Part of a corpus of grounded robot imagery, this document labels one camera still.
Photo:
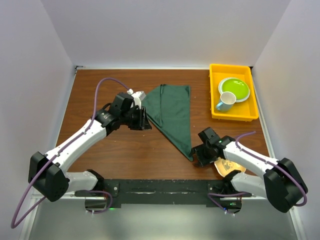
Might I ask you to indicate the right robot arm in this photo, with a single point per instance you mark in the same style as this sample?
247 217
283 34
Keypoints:
278 181

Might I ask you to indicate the green plate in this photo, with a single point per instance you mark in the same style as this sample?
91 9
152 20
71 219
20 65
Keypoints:
237 86

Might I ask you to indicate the white blue mug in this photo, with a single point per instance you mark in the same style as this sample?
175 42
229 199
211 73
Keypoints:
226 101

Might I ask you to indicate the dark green cloth napkin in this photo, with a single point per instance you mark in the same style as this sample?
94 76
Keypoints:
168 108

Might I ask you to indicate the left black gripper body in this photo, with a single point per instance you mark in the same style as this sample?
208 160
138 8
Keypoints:
134 118

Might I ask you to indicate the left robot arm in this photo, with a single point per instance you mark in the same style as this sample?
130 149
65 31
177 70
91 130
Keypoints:
48 173

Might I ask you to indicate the yellow plastic bin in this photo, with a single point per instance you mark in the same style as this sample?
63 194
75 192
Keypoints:
246 111

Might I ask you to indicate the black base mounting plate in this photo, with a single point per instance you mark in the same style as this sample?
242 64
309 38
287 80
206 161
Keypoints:
165 192

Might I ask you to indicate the aluminium frame rail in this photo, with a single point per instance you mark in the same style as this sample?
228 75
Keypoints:
147 154

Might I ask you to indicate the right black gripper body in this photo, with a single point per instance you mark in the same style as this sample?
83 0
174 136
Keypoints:
204 155

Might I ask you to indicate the cream square bowl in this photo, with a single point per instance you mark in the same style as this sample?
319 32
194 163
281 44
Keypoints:
224 166

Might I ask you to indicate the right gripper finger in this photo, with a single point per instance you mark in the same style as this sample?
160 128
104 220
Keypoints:
194 150
197 163

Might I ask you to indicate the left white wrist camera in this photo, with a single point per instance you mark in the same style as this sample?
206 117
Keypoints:
138 97

